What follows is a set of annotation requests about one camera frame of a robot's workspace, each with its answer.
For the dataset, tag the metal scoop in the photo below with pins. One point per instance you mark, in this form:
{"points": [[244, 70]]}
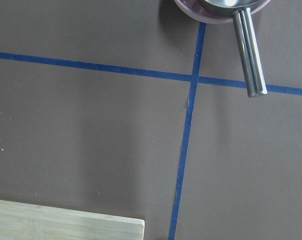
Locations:
{"points": [[240, 11]]}

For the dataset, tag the pink bowl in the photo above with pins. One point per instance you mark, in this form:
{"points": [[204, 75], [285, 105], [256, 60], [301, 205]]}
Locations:
{"points": [[190, 10]]}

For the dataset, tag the wooden cutting board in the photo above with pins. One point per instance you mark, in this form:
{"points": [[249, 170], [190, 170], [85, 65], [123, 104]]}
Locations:
{"points": [[29, 221]]}

